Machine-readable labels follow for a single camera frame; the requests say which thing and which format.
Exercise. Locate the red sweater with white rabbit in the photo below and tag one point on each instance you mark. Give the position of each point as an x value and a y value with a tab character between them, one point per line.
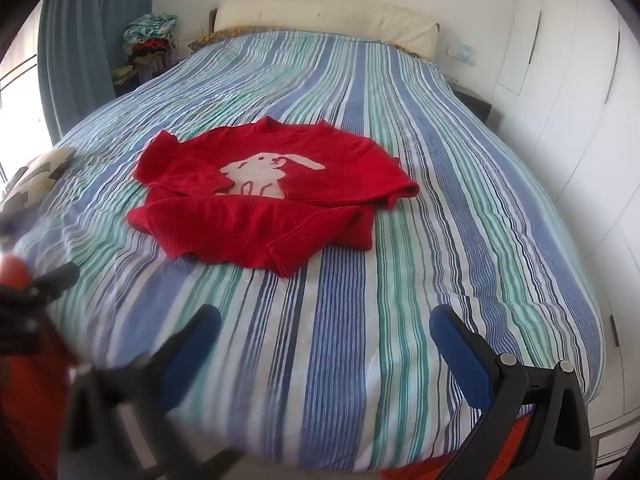
240	220

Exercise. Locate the person's orange clothing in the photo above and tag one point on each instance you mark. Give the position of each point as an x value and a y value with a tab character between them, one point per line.
515	439

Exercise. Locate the pile of colourful clothes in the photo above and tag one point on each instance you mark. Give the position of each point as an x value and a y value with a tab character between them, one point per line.
150	35

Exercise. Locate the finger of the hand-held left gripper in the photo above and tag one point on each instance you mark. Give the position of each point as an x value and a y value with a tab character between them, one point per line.
56	278

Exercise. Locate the window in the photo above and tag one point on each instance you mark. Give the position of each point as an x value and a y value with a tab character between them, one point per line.
15	110

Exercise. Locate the beige patterned cushion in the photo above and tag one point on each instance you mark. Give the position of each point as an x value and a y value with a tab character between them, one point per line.
36	175

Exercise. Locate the striped bed sheet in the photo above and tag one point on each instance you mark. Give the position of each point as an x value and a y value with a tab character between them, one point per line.
350	320

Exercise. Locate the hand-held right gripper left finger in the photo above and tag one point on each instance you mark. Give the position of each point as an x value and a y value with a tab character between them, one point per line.
196	342

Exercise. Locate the white wardrobe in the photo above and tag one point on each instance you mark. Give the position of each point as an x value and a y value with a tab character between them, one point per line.
565	110

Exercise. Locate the cream padded headboard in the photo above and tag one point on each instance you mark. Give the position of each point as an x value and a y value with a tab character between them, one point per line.
325	17

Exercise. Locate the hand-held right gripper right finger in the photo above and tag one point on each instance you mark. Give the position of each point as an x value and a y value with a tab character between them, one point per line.
462	352

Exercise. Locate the dark nightstand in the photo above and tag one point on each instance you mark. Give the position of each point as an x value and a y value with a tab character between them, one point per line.
475	102

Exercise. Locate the blue curtain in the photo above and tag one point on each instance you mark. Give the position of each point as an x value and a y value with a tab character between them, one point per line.
80	60

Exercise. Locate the white wall socket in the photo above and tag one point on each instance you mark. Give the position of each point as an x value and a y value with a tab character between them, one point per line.
465	53

